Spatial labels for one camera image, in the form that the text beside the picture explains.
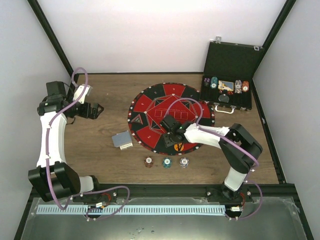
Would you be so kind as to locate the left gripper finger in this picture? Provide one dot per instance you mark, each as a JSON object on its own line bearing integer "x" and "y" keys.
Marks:
{"x": 97, "y": 112}
{"x": 98, "y": 107}

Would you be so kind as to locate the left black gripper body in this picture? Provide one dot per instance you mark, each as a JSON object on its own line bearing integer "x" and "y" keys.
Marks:
{"x": 84, "y": 113}

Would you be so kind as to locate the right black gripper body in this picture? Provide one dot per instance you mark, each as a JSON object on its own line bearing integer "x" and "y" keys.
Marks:
{"x": 171, "y": 141}

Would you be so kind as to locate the orange round blind button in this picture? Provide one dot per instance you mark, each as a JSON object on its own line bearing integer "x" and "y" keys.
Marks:
{"x": 175, "y": 147}

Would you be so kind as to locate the teal poker chip stack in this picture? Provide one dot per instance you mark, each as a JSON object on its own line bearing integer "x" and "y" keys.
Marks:
{"x": 167, "y": 162}

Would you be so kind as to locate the red poker chip stack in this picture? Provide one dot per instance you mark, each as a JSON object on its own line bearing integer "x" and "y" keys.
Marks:
{"x": 148, "y": 162}

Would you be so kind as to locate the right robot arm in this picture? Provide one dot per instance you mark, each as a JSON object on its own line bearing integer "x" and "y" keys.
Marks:
{"x": 239, "y": 147}

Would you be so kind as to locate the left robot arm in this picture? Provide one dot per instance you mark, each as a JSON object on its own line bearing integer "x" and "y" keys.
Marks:
{"x": 53, "y": 178}

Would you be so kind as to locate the white card deck box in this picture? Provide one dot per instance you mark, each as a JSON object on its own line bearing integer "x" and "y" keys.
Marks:
{"x": 126, "y": 146}

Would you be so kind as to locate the black round button in case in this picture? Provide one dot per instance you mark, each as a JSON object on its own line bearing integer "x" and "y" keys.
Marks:
{"x": 224, "y": 98}

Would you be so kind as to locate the teal chips in case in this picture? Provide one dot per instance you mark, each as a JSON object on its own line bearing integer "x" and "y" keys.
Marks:
{"x": 214, "y": 82}

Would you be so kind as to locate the card box in case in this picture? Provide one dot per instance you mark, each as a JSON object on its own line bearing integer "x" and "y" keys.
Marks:
{"x": 225, "y": 85}

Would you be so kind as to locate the black poker chip case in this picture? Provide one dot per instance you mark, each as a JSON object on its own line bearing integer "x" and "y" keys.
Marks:
{"x": 230, "y": 62}

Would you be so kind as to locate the grey chips in case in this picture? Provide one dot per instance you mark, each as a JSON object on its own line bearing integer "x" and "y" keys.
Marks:
{"x": 238, "y": 87}

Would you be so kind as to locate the orange chips in case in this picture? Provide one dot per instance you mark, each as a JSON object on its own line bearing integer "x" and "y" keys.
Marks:
{"x": 245, "y": 86}

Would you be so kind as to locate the light blue slotted rail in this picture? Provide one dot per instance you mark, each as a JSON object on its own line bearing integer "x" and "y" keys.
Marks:
{"x": 203, "y": 210}

